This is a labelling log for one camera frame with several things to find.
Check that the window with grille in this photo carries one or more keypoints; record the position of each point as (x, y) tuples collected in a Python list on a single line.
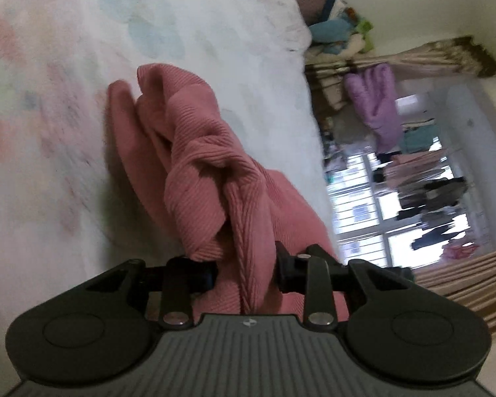
[(365, 219)]

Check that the purple quilted jacket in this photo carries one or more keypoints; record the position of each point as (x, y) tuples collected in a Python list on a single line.
[(373, 95)]

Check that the teal plush toy pile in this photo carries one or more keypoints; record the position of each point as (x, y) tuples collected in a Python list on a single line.
[(340, 27)]

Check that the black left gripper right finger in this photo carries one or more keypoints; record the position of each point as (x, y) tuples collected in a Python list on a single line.
[(390, 326)]

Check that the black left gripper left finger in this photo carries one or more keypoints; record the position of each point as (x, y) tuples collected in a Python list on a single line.
[(105, 327)]

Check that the pink turtleneck sweater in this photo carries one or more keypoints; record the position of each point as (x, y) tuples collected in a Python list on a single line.
[(195, 180)]

